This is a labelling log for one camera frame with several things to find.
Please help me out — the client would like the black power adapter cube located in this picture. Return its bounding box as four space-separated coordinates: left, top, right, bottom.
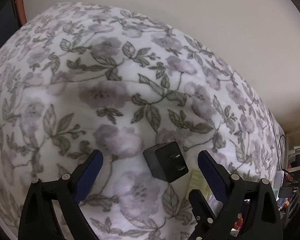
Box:
143 141 189 183

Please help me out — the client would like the white power bank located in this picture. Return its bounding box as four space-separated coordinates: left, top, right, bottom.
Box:
274 171 285 189

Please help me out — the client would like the black square charger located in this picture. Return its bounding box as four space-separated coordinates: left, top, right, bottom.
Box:
278 186 294 198

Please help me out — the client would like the cream plastic hair claw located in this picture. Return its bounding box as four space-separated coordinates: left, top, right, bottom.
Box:
185 169 221 204

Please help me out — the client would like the floral white grey blanket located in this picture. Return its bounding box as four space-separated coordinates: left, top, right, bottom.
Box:
0 3 283 239

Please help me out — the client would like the black cable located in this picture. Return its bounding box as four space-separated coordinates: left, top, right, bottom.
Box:
279 134 300 183

